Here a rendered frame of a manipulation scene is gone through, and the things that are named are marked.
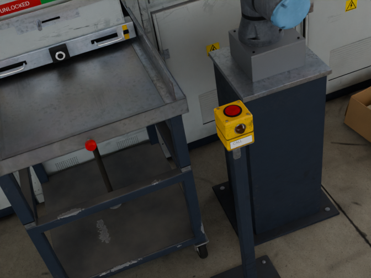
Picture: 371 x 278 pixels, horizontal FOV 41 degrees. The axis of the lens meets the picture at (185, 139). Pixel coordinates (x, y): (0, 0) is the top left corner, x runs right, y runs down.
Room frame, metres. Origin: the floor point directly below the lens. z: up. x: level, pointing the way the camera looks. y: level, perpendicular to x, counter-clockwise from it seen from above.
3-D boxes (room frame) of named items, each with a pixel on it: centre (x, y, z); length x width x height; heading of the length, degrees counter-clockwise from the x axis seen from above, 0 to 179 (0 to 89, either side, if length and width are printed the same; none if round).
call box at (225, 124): (1.01, -0.14, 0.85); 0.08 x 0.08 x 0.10; 12
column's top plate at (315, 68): (1.44, -0.33, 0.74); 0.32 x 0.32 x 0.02; 11
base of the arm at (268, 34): (1.45, -0.32, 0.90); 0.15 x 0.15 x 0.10
